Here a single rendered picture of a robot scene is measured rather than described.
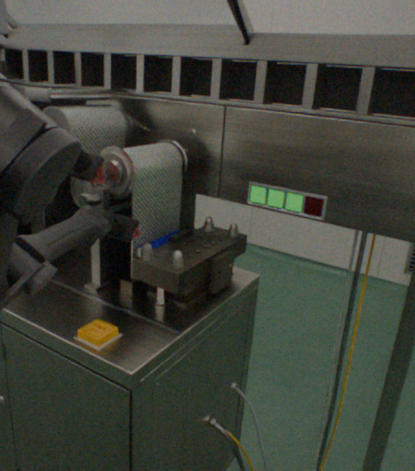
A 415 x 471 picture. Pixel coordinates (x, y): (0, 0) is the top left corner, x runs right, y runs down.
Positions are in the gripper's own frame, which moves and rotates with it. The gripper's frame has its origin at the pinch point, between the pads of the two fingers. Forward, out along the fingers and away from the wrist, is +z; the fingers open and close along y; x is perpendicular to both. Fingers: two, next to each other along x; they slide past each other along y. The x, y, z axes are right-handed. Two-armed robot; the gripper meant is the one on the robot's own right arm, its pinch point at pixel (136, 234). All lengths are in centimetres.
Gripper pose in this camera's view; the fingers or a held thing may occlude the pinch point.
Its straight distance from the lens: 130.0
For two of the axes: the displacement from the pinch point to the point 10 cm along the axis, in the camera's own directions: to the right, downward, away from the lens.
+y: 8.5, 2.5, -4.6
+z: 4.2, 2.2, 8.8
